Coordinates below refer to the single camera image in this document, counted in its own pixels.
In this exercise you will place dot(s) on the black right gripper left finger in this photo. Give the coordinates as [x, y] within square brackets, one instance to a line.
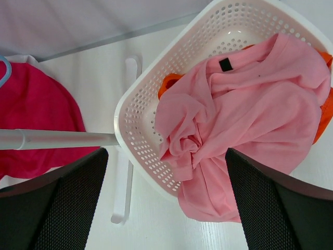
[56, 209]

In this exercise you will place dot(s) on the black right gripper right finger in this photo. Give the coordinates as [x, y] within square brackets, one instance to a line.
[278, 211]

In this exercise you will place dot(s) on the pink t shirt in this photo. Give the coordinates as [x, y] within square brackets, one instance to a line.
[264, 101]

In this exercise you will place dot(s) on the magenta t shirt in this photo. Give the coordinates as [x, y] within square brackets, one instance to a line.
[32, 100]

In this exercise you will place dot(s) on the orange t shirt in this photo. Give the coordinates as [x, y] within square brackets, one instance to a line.
[326, 108]

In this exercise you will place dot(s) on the silver rack upright pole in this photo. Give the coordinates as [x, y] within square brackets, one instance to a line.
[22, 139]

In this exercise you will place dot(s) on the pale pink tank top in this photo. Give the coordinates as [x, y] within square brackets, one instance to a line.
[22, 59]

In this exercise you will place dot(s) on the white rack base foot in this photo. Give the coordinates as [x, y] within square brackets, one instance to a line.
[124, 169]

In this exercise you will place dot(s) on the white perforated plastic basket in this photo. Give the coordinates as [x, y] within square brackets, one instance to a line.
[223, 26]

